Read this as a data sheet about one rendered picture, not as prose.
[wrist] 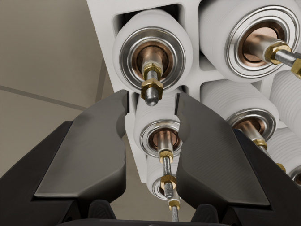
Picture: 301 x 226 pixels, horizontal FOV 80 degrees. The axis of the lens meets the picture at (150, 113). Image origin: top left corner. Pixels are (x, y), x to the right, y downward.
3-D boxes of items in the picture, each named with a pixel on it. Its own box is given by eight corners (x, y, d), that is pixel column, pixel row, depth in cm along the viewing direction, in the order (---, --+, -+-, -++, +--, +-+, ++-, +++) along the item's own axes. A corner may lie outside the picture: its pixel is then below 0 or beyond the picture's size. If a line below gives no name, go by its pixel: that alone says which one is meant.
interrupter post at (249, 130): (247, 119, 25) (259, 134, 22) (257, 128, 26) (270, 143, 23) (233, 129, 26) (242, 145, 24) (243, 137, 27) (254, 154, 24)
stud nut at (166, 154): (171, 160, 25) (171, 165, 24) (158, 160, 25) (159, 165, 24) (173, 150, 24) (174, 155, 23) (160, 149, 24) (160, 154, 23)
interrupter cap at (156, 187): (144, 189, 34) (144, 193, 34) (167, 167, 31) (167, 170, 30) (176, 202, 36) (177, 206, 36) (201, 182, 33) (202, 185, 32)
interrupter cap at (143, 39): (133, 12, 18) (132, 13, 18) (197, 44, 20) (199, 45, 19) (111, 77, 22) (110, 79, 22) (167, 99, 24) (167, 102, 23)
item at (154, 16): (139, -4, 33) (126, -3, 17) (185, 20, 35) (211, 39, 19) (122, 47, 37) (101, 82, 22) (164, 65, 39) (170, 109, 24)
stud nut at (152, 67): (159, 82, 19) (159, 85, 18) (143, 80, 19) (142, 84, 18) (161, 63, 18) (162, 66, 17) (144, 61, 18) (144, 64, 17)
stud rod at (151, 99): (156, 71, 20) (157, 107, 13) (147, 71, 20) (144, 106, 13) (157, 63, 19) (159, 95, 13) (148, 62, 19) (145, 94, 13)
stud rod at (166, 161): (168, 149, 26) (173, 199, 20) (161, 149, 26) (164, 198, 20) (169, 144, 25) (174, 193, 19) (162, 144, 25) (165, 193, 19)
